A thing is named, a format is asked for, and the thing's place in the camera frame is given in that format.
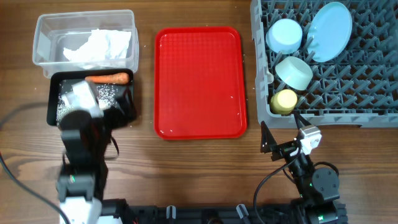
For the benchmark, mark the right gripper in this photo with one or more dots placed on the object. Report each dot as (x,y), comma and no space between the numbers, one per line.
(268,140)

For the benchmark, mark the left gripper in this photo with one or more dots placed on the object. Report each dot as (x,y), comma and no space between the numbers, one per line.
(119,120)

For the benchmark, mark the white rice pile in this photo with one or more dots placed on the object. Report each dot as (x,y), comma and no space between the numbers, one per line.
(106,100)

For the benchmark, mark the yellow plastic cup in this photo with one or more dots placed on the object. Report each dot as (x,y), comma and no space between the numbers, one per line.
(283,102)

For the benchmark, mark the orange carrot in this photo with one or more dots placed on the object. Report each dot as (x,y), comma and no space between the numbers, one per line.
(117,78)

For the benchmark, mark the mint green bowl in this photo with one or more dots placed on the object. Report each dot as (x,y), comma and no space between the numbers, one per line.
(294,72)

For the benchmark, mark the white paper napkin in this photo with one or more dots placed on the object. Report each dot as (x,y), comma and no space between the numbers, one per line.
(101,45)

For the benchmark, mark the light blue bowl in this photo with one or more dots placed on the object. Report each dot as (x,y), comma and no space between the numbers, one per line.
(284,36)

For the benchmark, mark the light blue plate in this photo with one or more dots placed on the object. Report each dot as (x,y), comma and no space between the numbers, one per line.
(329,32)

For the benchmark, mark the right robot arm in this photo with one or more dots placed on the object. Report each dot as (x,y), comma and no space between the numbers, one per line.
(317,183)

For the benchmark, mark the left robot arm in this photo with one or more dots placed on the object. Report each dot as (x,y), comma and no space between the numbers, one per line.
(86,133)

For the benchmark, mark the grey dishwasher rack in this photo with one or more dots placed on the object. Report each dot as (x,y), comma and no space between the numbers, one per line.
(358,86)

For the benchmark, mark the clear plastic bin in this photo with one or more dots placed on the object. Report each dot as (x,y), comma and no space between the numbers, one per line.
(71,30)

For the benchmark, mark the black plastic tray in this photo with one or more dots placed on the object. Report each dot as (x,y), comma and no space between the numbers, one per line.
(62,82)

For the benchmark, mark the red serving tray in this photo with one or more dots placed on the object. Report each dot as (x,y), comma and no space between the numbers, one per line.
(199,90)

